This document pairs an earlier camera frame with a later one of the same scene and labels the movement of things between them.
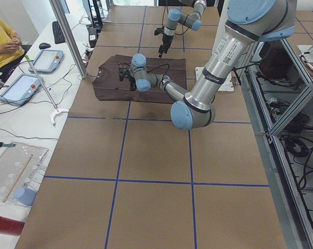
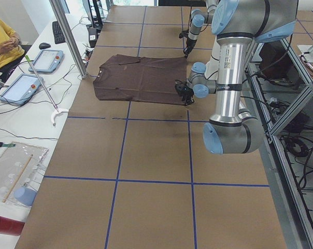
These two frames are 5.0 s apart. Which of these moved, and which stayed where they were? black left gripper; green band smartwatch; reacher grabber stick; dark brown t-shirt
Moved: black left gripper
Stayed: dark brown t-shirt; green band smartwatch; reacher grabber stick
